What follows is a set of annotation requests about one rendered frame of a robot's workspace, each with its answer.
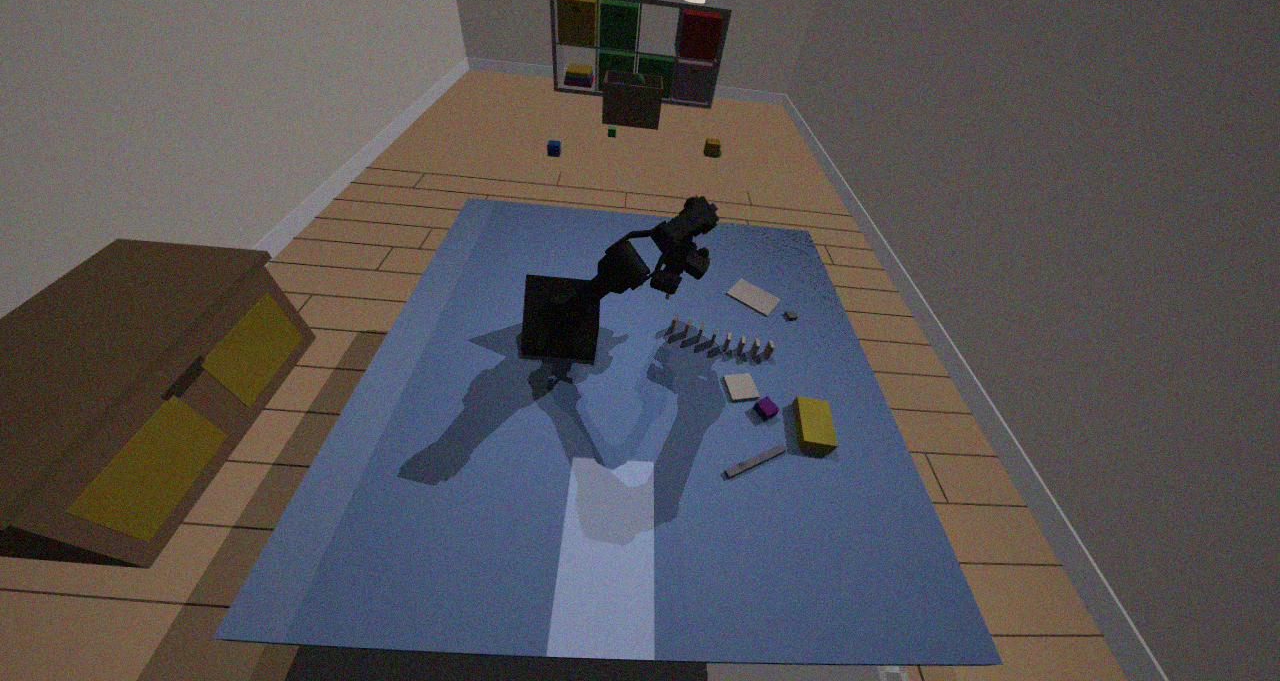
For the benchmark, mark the small purple block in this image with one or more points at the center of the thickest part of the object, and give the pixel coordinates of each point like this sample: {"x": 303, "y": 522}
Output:
{"x": 766, "y": 408}

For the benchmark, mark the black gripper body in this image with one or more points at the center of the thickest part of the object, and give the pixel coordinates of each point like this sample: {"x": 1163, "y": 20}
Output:
{"x": 667, "y": 280}

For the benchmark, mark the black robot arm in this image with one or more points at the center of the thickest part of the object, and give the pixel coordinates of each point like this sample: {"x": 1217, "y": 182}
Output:
{"x": 623, "y": 268}

